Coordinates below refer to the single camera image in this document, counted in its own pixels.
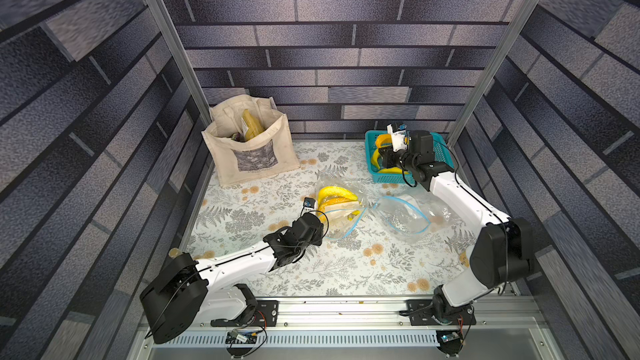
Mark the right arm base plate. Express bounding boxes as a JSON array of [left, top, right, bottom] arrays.
[[399, 299, 477, 327]]

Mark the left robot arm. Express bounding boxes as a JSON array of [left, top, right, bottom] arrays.
[[140, 211, 330, 344]]

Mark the right circuit board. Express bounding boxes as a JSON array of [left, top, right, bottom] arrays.
[[436, 331, 461, 346]]

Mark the beige canvas tote bag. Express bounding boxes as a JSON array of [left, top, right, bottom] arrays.
[[202, 94, 300, 188]]

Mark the left aluminium frame post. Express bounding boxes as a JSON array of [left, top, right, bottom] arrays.
[[145, 0, 212, 126]]

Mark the yellow drink bottle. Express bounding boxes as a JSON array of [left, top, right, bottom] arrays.
[[168, 248, 183, 259]]

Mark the teal plastic basket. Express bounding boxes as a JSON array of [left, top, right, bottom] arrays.
[[365, 129, 454, 190]]

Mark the aluminium front rail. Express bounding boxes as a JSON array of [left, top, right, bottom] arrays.
[[134, 296, 556, 332]]

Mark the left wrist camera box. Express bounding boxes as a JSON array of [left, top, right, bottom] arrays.
[[303, 198, 317, 210]]

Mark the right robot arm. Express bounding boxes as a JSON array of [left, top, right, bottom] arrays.
[[379, 124, 534, 325]]

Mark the aluminium frame post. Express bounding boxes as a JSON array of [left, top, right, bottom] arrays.
[[448, 0, 540, 148], [145, 0, 212, 126]]

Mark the left circuit board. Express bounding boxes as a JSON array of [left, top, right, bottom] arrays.
[[225, 330, 258, 346]]

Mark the yellow banana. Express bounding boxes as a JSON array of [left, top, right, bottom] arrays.
[[377, 167, 403, 174], [371, 133, 392, 170]]

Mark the circuit board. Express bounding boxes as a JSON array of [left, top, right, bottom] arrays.
[[436, 331, 461, 346], [225, 330, 258, 346]]

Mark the zip-top bag of bananas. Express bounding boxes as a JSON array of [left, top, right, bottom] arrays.
[[315, 174, 369, 240], [370, 188, 460, 243]]

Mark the right aluminium frame post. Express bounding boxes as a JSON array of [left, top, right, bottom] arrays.
[[448, 0, 540, 148]]

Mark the yellow item in tote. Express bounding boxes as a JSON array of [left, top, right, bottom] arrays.
[[242, 109, 264, 142]]

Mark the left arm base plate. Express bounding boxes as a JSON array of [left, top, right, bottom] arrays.
[[210, 300, 280, 328]]

